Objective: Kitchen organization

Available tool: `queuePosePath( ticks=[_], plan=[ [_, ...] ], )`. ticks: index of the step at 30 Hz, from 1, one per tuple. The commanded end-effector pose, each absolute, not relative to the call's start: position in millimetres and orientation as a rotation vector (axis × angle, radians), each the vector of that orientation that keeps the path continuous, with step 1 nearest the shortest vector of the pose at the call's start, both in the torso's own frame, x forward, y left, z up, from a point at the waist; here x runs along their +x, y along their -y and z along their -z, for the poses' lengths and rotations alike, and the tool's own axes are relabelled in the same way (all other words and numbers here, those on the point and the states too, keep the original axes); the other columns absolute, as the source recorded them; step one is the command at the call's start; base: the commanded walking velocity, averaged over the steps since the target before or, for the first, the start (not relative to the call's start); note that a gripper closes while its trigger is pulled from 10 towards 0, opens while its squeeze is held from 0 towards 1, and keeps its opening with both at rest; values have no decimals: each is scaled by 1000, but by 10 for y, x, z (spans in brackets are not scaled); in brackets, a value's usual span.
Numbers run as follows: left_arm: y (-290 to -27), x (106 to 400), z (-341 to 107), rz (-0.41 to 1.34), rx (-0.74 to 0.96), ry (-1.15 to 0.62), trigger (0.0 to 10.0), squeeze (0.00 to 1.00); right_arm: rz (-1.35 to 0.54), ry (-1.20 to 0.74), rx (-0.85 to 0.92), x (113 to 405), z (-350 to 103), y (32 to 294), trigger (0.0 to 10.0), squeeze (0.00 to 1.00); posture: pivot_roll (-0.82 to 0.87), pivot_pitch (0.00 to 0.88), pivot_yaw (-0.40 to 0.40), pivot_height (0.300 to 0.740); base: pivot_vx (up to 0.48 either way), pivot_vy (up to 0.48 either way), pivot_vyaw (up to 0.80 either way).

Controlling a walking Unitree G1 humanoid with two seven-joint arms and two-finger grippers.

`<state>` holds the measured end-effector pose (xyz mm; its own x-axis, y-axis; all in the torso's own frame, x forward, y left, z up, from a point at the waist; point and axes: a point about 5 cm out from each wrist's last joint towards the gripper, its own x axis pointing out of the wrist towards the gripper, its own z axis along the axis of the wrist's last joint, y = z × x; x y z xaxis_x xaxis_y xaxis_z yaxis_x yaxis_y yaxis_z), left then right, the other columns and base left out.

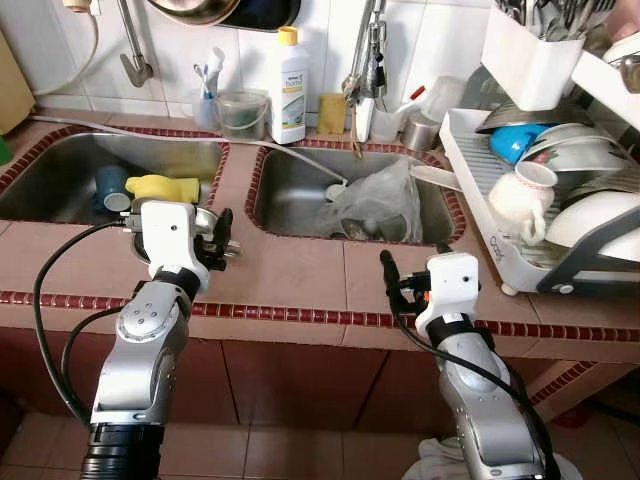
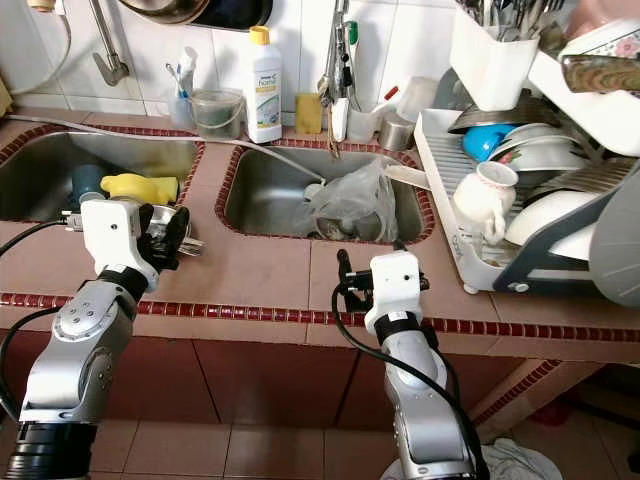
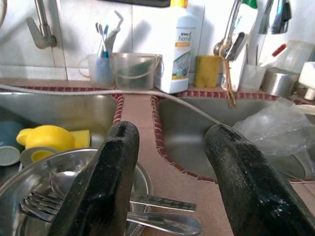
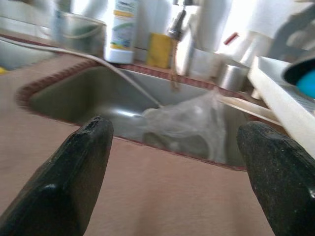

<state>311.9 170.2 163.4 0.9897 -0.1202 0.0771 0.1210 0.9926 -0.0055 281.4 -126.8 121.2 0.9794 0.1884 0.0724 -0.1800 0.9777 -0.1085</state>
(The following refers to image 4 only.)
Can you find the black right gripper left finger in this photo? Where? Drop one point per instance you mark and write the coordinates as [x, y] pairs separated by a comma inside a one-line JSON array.
[[61, 184]]

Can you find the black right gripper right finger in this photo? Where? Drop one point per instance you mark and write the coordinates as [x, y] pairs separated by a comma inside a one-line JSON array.
[[283, 184]]

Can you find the white dish rack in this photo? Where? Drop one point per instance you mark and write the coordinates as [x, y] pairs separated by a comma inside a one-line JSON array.
[[275, 103]]

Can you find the blue bowl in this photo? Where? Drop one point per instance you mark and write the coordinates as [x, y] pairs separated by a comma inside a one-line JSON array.
[[306, 84]]

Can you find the clear plastic bag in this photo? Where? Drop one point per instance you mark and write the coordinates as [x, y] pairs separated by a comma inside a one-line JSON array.
[[187, 120]]

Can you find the small stainless steel cup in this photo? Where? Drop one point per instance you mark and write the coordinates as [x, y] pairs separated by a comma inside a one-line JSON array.
[[232, 76]]

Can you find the clear plastic pail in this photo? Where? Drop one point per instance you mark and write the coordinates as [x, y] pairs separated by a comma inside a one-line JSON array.
[[81, 34]]

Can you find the white bottle yellow cap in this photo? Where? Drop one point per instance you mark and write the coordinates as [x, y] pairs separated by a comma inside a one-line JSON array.
[[120, 37]]

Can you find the mustard yellow sponge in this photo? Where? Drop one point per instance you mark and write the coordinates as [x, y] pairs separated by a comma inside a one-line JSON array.
[[158, 50]]

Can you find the chrome gooseneck faucet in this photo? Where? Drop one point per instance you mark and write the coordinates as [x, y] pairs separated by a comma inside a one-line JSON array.
[[178, 24]]

